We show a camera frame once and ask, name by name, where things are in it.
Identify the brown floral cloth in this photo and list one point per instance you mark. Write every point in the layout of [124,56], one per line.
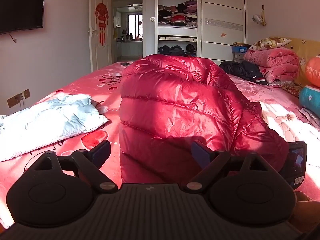
[291,90]

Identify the grey shoe box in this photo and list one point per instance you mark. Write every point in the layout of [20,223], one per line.
[238,57]

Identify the yellow headboard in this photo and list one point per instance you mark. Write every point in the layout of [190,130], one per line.
[300,47]

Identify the floral pillow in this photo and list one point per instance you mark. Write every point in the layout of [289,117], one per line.
[270,42]

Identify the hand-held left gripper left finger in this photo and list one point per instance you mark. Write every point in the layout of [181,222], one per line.
[101,152]

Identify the pink bed sheet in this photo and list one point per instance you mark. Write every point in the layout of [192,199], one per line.
[82,85]

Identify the black wall television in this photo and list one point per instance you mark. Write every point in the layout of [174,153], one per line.
[20,12]

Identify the dark phone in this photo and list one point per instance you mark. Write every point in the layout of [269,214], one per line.
[125,64]

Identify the teal pillow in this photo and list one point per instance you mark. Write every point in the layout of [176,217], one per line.
[310,100]

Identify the person's right hand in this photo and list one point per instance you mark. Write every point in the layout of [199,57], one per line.
[308,210]

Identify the blue shoe box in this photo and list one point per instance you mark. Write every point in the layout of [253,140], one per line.
[240,49]

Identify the red knot door decoration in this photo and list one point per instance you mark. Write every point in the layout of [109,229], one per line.
[101,12]

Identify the pile of folded clothes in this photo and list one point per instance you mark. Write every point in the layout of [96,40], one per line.
[177,17]

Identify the orange pillow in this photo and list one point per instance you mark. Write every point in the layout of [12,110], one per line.
[313,70]

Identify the black jacket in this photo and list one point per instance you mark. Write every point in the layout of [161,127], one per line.
[240,70]

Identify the white door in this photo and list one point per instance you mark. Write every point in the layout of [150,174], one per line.
[93,57]

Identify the brass wall socket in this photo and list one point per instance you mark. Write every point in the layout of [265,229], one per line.
[15,100]

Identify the pile of dark clothes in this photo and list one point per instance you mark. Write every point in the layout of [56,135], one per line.
[172,50]

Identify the kitchen window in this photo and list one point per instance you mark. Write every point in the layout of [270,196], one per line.
[135,26]

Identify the white wardrobe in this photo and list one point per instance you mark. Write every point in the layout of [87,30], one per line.
[222,5]

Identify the red down jacket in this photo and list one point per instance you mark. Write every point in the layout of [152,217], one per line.
[175,105]

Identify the white wall lamp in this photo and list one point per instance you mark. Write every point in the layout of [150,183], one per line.
[256,19]

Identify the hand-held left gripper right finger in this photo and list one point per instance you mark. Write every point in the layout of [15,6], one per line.
[200,153]

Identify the folded pink quilt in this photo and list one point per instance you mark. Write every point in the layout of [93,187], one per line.
[272,60]

